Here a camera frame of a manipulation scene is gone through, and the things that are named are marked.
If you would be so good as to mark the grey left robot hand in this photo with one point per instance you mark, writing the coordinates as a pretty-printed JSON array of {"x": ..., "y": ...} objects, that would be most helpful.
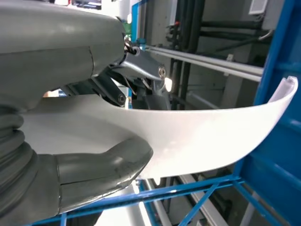
[{"x": 59, "y": 46}]

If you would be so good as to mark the blue metal shelf rack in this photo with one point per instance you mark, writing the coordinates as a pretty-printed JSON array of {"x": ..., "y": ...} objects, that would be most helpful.
[{"x": 282, "y": 156}]

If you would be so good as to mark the black ceiling pipes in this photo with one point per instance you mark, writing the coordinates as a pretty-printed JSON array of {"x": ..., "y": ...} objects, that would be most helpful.
[{"x": 188, "y": 31}]

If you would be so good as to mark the grey metal ceiling rail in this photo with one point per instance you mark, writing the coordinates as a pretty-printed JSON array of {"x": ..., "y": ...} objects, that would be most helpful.
[{"x": 211, "y": 64}]

